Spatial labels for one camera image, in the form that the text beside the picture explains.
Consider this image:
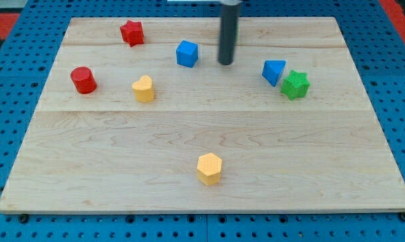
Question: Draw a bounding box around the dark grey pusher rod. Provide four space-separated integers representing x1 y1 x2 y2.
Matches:
218 0 242 65

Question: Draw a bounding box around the red cylinder block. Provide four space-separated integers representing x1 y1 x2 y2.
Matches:
71 67 97 94

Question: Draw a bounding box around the yellow heart block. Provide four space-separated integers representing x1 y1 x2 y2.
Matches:
132 75 155 103

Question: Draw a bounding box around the light wooden board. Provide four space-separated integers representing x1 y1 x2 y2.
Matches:
0 17 405 214

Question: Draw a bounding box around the yellow hexagon block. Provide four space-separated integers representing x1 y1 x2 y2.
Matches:
197 153 222 186

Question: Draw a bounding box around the green star block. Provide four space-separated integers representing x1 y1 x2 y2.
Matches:
281 70 310 100

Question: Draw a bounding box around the blue cube block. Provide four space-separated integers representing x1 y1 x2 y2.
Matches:
176 40 198 68

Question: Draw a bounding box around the blue triangle block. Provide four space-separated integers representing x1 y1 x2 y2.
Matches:
262 60 286 87

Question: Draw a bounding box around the red star block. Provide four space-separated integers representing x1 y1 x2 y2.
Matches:
120 20 144 47

